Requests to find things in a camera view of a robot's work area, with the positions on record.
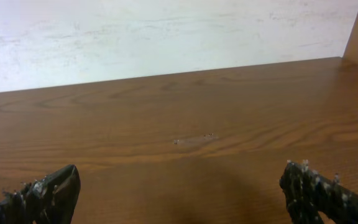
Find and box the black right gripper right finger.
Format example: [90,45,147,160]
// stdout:
[279,161,358,224]

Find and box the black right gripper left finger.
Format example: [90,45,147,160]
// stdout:
[0,164,81,224]

